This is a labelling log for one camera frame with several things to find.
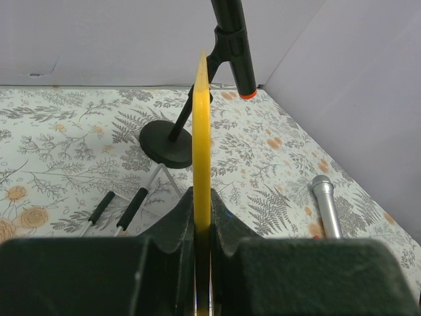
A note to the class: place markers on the floral patterned table mat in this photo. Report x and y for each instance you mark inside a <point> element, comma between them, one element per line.
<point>63,149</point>

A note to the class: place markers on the black round microphone stand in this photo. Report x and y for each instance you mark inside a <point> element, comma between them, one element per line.
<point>169,143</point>

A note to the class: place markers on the silver microphone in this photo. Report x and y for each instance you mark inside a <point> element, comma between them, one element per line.
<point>323,191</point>

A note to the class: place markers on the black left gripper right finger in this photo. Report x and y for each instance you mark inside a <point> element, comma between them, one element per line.
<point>252,275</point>

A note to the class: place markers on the yellow framed whiteboard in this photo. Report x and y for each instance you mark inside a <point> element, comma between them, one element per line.
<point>201,154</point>

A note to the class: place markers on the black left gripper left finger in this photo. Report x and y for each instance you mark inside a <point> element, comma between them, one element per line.
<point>149,274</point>

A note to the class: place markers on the wire whiteboard easel stand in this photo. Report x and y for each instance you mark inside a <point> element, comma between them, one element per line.
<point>134,205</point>

